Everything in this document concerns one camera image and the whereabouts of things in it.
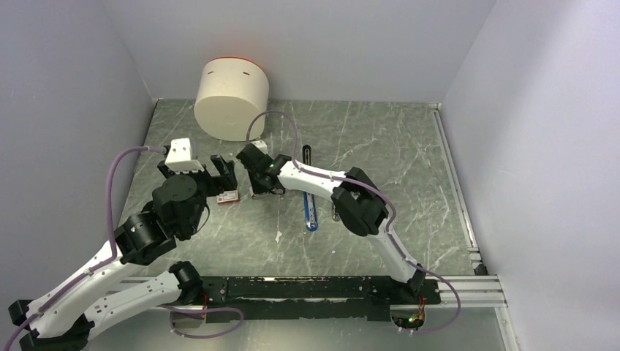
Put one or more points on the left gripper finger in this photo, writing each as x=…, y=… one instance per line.
x=219, y=164
x=229, y=182

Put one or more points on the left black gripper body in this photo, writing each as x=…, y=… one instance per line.
x=211, y=185

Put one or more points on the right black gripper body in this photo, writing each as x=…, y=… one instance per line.
x=257, y=186

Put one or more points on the red white staple box sleeve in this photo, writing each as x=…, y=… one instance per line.
x=228, y=197

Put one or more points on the staple box tray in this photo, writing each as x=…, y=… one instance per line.
x=256, y=196

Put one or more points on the beige small stapler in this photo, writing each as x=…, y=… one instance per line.
x=334, y=213

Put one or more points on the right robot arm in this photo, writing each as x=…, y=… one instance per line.
x=362, y=208

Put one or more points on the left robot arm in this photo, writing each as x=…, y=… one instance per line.
x=82, y=307

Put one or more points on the white cylindrical container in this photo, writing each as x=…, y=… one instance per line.
x=231, y=93

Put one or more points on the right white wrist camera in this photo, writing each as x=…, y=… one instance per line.
x=261, y=145

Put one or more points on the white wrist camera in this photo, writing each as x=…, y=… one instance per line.
x=261, y=145
x=181, y=157

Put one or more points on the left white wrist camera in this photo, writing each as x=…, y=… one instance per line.
x=181, y=157

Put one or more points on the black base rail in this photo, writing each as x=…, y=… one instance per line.
x=373, y=298

